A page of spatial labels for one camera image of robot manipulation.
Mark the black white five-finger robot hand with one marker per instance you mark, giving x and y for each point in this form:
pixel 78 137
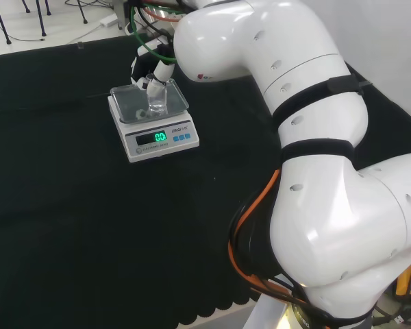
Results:
pixel 147 65

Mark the black bench cloth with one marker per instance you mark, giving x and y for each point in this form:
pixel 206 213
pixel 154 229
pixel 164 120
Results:
pixel 89 222

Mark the white power adapter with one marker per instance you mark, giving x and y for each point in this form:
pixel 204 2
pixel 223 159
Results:
pixel 109 20

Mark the grey metal cabinet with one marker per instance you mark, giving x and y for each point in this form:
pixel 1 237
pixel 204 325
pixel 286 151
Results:
pixel 120 17

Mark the yellow stop button box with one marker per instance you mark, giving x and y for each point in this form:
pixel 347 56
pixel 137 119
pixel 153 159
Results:
pixel 405 284

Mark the black tripod leg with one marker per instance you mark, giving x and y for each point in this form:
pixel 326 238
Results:
pixel 42 20
pixel 83 13
pixel 3 27

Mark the small clear glass beaker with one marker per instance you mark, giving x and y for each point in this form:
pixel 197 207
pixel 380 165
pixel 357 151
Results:
pixel 157 104

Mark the white electronic balance steel pan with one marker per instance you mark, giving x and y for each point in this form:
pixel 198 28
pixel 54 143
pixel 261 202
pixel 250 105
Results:
pixel 154 137

